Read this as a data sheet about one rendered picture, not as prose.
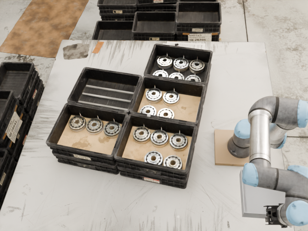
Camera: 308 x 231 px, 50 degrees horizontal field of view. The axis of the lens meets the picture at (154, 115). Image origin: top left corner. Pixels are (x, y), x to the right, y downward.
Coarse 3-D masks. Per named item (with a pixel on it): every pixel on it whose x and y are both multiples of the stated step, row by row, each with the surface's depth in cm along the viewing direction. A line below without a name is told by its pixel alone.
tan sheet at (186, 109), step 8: (144, 96) 210; (184, 96) 208; (192, 96) 207; (144, 104) 206; (152, 104) 205; (160, 104) 205; (184, 104) 204; (192, 104) 203; (176, 112) 201; (184, 112) 200; (192, 112) 200; (184, 120) 197; (192, 120) 197
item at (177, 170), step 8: (128, 120) 187; (160, 120) 186; (168, 120) 186; (192, 136) 178; (120, 144) 178; (192, 144) 175; (120, 160) 174; (128, 160) 172; (136, 160) 172; (160, 168) 169; (168, 168) 168; (176, 168) 168
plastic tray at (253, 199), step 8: (240, 176) 148; (240, 184) 147; (248, 192) 145; (256, 192) 145; (264, 192) 145; (272, 192) 145; (280, 192) 145; (248, 200) 143; (256, 200) 143; (264, 200) 143; (272, 200) 143; (280, 200) 142; (248, 208) 141; (256, 208) 141; (264, 208) 141; (248, 216) 138; (256, 216) 138; (264, 216) 137
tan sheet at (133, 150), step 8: (128, 144) 189; (136, 144) 189; (144, 144) 189; (152, 144) 188; (168, 144) 188; (128, 152) 186; (136, 152) 186; (144, 152) 186; (160, 152) 185; (168, 152) 185; (176, 152) 185; (184, 152) 184; (184, 160) 181; (184, 168) 179
